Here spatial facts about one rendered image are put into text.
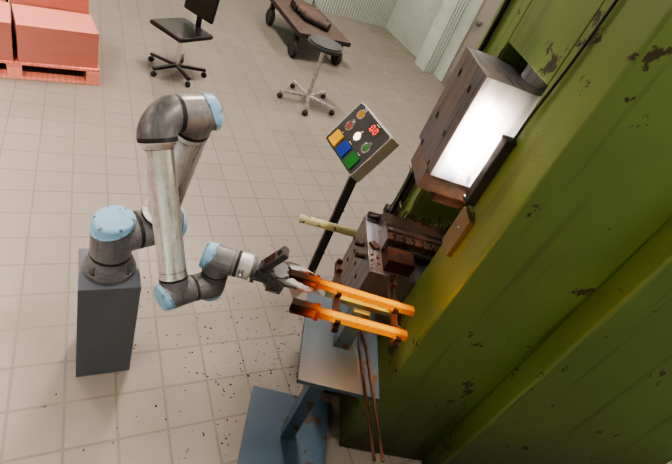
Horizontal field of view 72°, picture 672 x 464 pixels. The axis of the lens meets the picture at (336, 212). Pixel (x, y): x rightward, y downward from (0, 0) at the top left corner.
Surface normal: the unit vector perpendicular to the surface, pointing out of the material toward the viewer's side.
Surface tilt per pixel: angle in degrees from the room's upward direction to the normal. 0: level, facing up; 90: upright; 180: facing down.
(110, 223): 5
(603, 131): 90
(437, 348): 90
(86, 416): 0
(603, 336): 90
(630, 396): 90
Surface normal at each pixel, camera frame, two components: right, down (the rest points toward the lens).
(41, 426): 0.34, -0.74
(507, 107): 0.00, 0.62
